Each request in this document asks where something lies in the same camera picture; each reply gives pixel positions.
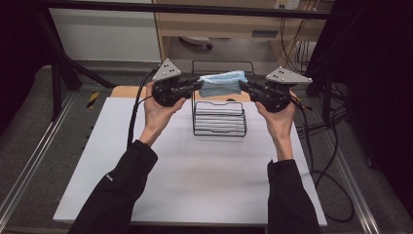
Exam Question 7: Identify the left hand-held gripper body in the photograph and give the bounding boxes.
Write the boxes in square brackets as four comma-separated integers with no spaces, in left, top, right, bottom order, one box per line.
[151,58,196,108]

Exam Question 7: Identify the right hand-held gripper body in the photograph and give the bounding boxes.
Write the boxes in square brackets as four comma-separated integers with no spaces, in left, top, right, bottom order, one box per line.
[250,65,314,114]

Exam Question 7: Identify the blue striped cloth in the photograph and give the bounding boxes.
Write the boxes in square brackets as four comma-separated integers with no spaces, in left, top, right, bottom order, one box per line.
[197,69,249,98]

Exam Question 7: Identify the black wire rack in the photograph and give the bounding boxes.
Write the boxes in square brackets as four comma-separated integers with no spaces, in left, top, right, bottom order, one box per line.
[190,59,257,137]

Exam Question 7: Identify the person's left hand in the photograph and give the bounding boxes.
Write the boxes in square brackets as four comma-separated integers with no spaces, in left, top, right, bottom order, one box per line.
[142,80,188,135]

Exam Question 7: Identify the person's right hand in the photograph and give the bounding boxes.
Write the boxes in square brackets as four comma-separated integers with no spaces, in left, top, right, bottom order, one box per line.
[254,90,299,144]

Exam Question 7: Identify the chair base with caster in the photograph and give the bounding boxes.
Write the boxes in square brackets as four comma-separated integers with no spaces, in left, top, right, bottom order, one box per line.
[178,35,214,51]

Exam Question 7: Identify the light wooden desk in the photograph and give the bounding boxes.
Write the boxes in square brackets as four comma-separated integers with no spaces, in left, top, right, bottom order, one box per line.
[152,0,336,72]

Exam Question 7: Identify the white cabinet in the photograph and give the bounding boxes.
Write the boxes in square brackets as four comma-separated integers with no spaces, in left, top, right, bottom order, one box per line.
[50,7,163,63]

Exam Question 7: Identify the white power outlet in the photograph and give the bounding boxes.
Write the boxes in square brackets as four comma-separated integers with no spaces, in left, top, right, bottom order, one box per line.
[274,0,301,11]

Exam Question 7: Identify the white table cover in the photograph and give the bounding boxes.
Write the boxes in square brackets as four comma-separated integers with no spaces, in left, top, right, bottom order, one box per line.
[52,97,328,227]

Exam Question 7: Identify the black curtain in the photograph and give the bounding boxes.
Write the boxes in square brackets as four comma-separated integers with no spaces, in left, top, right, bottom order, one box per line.
[310,0,413,222]
[0,0,55,133]

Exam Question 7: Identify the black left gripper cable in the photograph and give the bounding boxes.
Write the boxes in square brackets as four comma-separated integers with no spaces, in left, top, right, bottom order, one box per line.
[126,68,159,149]

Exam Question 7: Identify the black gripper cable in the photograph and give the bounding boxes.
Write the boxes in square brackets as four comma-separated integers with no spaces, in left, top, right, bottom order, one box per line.
[289,95,356,224]
[126,68,159,149]

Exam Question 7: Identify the hanging cable bundle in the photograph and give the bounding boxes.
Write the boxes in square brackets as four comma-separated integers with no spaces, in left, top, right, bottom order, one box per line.
[278,17,321,74]

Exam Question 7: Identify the black floor cables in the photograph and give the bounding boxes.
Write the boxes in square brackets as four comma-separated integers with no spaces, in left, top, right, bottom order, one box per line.
[294,103,349,141]

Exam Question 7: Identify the black metal frame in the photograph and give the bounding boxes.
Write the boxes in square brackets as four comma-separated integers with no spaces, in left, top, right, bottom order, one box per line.
[31,0,345,129]

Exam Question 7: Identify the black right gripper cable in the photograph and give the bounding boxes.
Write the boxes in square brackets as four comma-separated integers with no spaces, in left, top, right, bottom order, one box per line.
[289,95,356,224]

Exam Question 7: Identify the aluminium floor rail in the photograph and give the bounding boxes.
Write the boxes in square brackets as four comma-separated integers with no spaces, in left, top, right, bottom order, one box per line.
[323,129,382,234]
[0,92,80,226]

